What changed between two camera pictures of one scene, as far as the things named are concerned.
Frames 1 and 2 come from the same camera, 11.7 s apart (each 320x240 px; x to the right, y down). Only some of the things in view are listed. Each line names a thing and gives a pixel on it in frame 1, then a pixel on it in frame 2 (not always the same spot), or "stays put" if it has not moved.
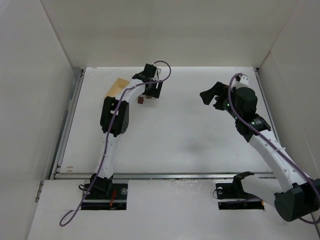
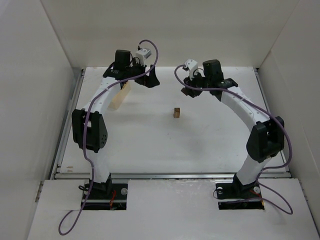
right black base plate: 232,196 stays put
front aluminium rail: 165,175 stays put
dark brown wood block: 140,100 to 185,91
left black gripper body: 155,89 to 146,77
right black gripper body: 219,100 to 189,88
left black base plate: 96,199 stays put
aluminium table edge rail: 57,164 stays put
